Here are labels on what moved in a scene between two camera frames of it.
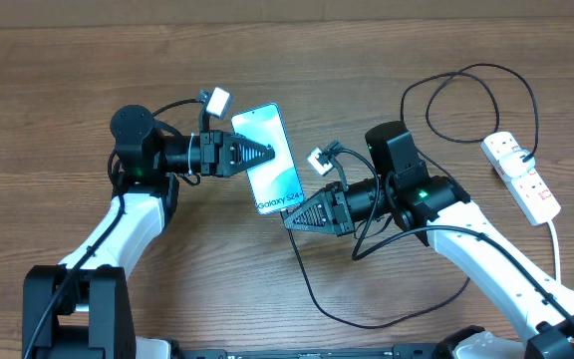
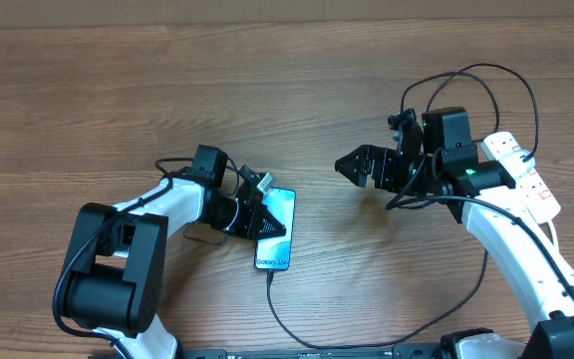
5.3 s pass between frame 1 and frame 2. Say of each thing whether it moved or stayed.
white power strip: stayed
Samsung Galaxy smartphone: moved
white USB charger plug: stayed
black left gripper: moved
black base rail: stayed
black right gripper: moved
